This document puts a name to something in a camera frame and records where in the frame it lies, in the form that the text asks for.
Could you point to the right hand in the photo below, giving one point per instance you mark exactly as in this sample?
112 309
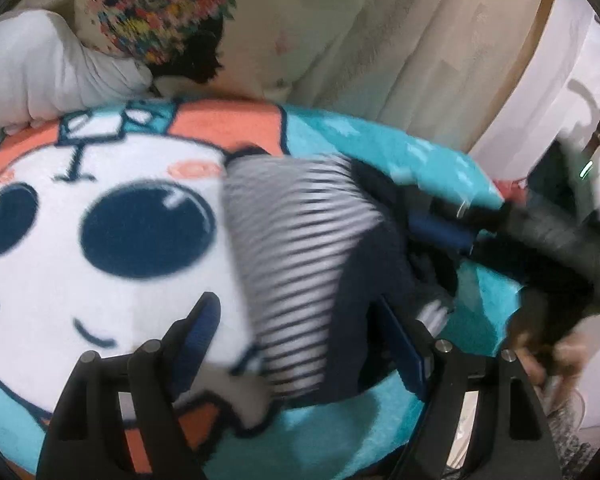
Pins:
565 359

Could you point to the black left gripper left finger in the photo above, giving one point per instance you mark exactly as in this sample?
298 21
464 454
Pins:
86 436

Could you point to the navy striped frog pants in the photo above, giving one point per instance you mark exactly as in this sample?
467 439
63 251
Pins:
321 246

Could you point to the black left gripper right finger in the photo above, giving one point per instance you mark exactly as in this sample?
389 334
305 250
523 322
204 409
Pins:
484 406

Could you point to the beige curtain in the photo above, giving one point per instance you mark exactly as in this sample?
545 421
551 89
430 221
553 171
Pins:
437 69

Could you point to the cream floral print pillow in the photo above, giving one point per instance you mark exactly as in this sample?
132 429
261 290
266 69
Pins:
241 47

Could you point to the white plain pillow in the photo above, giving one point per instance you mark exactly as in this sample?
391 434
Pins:
46 71

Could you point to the cartoon face fleece blanket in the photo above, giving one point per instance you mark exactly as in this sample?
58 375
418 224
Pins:
111 227

